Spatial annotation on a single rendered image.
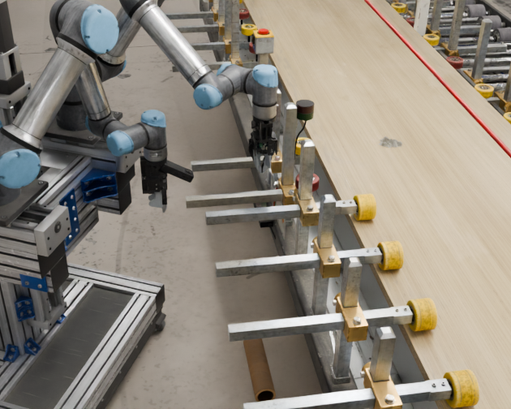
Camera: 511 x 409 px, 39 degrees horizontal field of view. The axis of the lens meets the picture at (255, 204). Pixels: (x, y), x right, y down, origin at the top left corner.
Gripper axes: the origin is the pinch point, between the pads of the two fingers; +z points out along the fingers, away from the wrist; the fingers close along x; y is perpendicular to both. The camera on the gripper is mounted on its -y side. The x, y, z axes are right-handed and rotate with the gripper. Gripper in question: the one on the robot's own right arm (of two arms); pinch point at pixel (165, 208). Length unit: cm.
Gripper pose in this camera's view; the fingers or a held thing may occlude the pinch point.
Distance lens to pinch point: 244.7
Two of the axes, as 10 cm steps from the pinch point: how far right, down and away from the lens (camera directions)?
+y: -9.9, 0.7, -1.5
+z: -0.2, 8.4, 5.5
